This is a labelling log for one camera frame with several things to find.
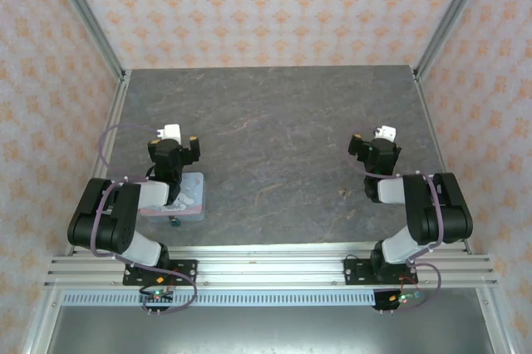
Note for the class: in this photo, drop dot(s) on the pastel cartoon print tin box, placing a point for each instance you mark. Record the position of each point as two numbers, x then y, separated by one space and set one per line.
195 196

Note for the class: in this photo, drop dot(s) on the small blue padlock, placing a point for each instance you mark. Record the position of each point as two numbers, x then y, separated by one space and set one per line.
175 222

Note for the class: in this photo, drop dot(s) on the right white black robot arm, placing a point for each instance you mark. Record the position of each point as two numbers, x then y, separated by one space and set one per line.
436 212

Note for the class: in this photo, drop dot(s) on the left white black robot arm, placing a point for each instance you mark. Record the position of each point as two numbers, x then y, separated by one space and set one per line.
108 221

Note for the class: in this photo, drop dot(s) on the grey metal sheet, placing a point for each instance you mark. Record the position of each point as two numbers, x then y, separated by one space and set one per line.
270 331

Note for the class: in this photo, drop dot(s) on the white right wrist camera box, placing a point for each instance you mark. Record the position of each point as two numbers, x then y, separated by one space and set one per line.
386 133

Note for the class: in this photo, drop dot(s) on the aluminium side rail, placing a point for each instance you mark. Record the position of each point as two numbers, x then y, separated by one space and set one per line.
433 129
109 129

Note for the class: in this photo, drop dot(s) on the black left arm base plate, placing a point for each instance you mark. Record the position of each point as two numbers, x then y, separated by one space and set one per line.
185 271

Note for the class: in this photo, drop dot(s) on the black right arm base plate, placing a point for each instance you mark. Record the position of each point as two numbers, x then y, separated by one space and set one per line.
355 271

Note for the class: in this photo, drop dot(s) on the aluminium mounting rail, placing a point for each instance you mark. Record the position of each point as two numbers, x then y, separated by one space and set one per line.
270 271

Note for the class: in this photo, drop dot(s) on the aluminium frame post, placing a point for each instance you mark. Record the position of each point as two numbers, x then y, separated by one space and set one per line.
453 13
87 17

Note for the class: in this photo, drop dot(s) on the aluminium lower frame bar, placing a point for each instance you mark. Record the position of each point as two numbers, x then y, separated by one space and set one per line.
494 325
41 325

